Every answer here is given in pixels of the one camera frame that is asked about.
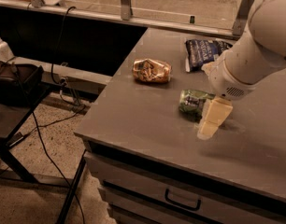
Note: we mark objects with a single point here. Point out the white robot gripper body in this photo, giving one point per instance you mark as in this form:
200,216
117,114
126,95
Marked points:
225,79

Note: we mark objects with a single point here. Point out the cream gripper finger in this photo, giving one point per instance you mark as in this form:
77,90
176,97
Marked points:
208,68
214,114

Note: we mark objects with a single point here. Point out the green soda can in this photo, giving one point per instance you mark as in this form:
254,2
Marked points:
192,101

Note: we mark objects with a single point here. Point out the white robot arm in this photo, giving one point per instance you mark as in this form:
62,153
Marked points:
259,52

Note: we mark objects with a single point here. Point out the crushed orange soda can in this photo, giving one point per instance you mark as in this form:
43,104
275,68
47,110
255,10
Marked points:
151,71

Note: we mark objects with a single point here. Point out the blue chip bag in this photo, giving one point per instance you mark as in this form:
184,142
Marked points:
202,51

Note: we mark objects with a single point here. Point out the grey drawer cabinet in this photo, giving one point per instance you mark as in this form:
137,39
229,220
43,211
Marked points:
141,191

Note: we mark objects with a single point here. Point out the black bag on table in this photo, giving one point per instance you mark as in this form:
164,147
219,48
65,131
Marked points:
18,83

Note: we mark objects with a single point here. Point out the white spray bottle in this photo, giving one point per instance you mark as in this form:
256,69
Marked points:
5,50

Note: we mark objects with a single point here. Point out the black side table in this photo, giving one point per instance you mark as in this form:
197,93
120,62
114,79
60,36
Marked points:
11,119

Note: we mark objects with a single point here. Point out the metal railing post right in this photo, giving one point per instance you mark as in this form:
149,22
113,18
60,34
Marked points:
241,17

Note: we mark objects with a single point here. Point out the metal railing post centre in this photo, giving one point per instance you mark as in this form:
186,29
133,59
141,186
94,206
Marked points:
126,10

